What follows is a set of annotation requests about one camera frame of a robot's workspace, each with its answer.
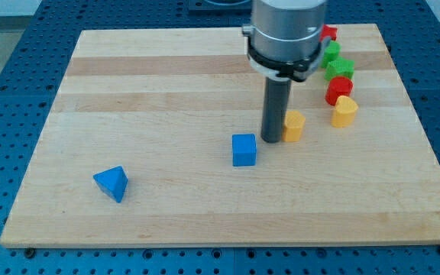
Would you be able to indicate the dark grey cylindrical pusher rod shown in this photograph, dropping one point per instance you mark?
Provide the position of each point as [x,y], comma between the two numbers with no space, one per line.
[276,97]

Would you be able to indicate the yellow hexagon block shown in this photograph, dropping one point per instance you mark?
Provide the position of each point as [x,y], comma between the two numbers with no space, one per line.
[293,126]

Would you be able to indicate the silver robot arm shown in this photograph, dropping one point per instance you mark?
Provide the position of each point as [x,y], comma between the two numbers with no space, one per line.
[285,45]

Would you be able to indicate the red cylinder block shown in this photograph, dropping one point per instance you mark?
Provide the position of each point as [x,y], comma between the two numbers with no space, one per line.
[338,86]

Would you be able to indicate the blue cube block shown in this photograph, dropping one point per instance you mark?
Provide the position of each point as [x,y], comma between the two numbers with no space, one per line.
[244,150]

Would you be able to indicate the green star block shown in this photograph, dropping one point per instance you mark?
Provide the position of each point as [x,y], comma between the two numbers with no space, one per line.
[339,67]

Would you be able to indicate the green cylinder block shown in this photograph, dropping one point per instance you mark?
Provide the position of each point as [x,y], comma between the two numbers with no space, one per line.
[331,53]

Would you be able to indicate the yellow heart block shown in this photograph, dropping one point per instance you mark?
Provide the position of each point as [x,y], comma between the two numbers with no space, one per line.
[344,112]

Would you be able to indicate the red star block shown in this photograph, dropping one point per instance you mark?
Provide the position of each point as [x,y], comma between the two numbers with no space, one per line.
[329,31]

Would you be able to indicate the wooden board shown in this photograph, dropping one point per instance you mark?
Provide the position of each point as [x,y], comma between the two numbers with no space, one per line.
[164,104]

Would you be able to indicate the blue triangular prism block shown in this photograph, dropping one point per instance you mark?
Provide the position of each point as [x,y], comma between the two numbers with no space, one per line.
[112,182]

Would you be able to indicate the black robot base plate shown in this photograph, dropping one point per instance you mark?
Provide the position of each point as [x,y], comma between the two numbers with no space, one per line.
[204,6]

